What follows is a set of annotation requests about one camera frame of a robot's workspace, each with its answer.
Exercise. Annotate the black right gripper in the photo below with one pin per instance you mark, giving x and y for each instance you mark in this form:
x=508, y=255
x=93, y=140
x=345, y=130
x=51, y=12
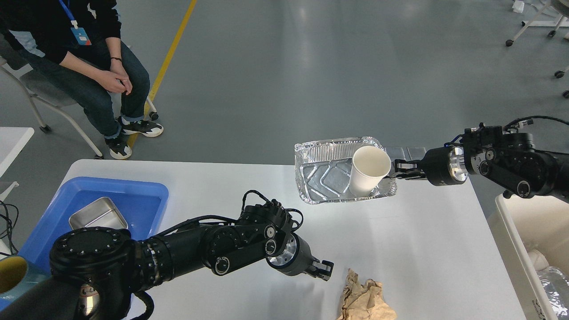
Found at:
x=441, y=166

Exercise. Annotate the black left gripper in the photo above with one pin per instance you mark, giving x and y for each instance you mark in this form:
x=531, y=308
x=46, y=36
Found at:
x=297, y=258

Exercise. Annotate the white paper cup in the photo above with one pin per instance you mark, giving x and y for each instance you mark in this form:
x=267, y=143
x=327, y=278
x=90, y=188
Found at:
x=369, y=166

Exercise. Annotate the brown paper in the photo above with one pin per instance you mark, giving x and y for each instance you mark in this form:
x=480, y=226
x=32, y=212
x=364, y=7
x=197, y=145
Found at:
x=363, y=301

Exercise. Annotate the aluminium foil tray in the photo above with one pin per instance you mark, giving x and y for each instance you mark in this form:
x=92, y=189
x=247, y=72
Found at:
x=322, y=169

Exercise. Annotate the small stainless steel tray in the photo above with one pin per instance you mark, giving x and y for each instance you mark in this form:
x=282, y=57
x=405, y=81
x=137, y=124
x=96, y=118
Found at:
x=100, y=213

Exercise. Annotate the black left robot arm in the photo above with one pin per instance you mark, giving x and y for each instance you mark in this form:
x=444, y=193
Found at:
x=96, y=270

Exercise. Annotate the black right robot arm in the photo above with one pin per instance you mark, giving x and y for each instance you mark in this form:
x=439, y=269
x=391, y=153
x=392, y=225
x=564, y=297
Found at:
x=502, y=154

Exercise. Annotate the clear floor plate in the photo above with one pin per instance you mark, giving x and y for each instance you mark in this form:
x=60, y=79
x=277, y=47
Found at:
x=396, y=153
x=416, y=153

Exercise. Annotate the white plastic bin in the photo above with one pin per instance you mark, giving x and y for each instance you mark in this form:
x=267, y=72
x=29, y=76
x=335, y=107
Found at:
x=519, y=225

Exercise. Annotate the white cup in bin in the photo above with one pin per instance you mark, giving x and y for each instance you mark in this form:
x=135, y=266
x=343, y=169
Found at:
x=538, y=260

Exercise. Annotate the crumpled foil in bin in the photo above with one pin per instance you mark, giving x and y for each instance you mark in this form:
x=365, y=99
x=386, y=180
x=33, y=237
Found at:
x=556, y=286

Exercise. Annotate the blue plastic tray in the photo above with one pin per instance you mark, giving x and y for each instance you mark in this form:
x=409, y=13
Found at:
x=142, y=204

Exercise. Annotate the white wheeled chair base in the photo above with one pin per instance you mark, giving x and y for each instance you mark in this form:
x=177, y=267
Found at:
x=523, y=60

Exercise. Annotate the teal ceramic mug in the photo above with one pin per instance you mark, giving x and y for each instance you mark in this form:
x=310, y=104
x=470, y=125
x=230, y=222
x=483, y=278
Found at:
x=17, y=276

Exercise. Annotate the person in dark clothes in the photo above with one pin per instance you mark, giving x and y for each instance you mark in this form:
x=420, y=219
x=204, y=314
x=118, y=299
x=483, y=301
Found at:
x=76, y=45

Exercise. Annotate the white side table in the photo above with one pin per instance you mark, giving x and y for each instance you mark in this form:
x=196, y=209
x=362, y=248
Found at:
x=12, y=141

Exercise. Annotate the grey office chair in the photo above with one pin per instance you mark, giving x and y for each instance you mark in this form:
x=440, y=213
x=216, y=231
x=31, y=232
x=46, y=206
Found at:
x=37, y=89

